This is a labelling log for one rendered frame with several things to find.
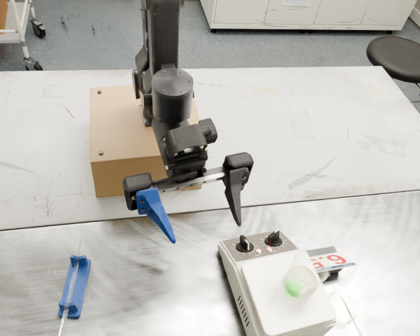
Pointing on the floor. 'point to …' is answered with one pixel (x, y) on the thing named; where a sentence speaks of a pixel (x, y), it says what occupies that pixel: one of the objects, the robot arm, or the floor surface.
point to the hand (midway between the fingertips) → (200, 211)
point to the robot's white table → (29, 116)
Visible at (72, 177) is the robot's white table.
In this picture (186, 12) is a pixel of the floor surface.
